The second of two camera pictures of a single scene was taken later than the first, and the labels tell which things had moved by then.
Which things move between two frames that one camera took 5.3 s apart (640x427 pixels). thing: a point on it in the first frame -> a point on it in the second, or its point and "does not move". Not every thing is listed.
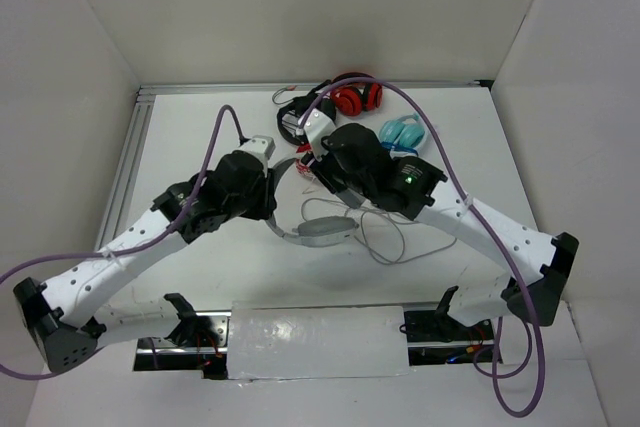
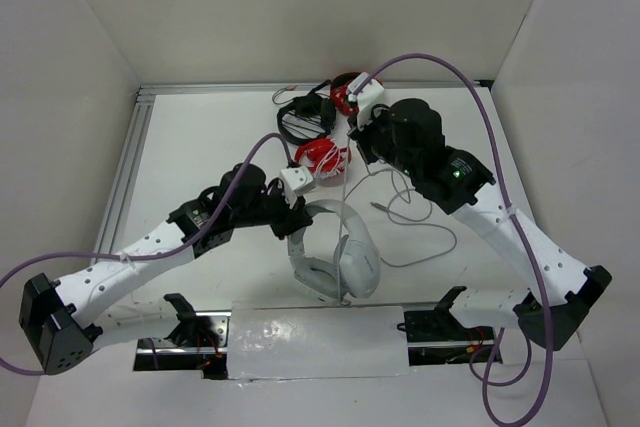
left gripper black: (268, 202) -> (293, 219)
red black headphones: (353, 98) does not move
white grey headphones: (318, 230) -> (354, 269)
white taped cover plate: (306, 342) does not move
